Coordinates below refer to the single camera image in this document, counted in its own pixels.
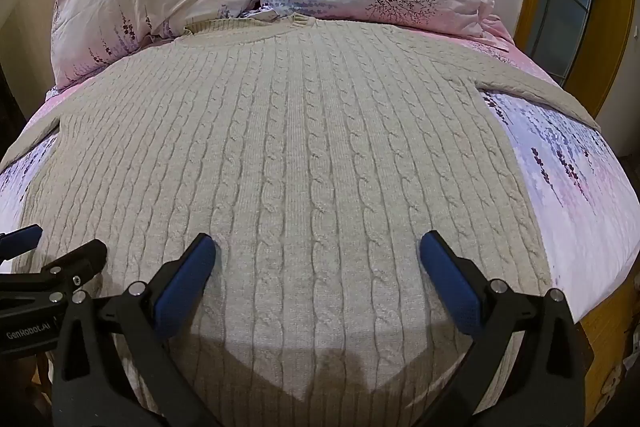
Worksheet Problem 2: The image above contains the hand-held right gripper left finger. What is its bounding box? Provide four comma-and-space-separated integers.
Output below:
50, 233, 223, 427

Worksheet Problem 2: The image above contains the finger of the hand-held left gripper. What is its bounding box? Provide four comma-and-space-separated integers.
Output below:
0, 227, 43, 264
41, 241, 109, 295

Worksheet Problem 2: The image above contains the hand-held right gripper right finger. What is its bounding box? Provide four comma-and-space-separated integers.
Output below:
419, 231, 587, 427

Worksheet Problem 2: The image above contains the beige cable knit sweater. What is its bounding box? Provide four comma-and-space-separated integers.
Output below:
0, 18, 602, 427

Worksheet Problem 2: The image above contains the pink floral bed sheet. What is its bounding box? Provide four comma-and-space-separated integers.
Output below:
0, 14, 640, 324

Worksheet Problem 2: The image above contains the wooden bed frame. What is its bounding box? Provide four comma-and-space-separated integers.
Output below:
574, 274, 640, 427

